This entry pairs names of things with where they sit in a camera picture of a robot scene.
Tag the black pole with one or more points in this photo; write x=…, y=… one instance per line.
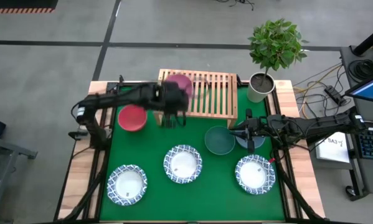
x=371, y=39

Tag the computer monitor blue screen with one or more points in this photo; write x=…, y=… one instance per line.
x=371, y=90

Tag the red ribbed bowl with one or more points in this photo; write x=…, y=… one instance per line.
x=131, y=119

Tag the white round plant pot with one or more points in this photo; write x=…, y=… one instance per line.
x=254, y=93

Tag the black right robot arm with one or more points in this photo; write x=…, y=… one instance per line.
x=323, y=126

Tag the blue ribbed bowl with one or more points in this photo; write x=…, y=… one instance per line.
x=259, y=142

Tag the pink ribbed bowl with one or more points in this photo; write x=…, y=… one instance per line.
x=181, y=81

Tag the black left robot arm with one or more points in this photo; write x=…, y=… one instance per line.
x=111, y=101

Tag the green ribbed bowl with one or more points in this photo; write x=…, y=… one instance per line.
x=219, y=141

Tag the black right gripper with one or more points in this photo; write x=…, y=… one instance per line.
x=256, y=129

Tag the small green leafy tree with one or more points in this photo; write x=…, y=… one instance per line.
x=276, y=43

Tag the grey equipment cart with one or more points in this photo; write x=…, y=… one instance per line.
x=370, y=177

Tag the grey metal stand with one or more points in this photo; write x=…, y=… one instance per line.
x=5, y=147

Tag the black mat orange stripes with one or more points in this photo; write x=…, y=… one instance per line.
x=18, y=3

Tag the black power strip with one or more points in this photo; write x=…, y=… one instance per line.
x=334, y=93

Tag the white printed sign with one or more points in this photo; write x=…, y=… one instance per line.
x=332, y=149

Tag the green table mat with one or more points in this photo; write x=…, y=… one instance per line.
x=205, y=199

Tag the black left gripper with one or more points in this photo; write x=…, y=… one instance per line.
x=173, y=99

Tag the blue patterned paper bowl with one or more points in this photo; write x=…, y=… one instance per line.
x=183, y=165
x=254, y=175
x=127, y=185

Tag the wooden slatted shelf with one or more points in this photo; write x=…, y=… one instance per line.
x=217, y=99

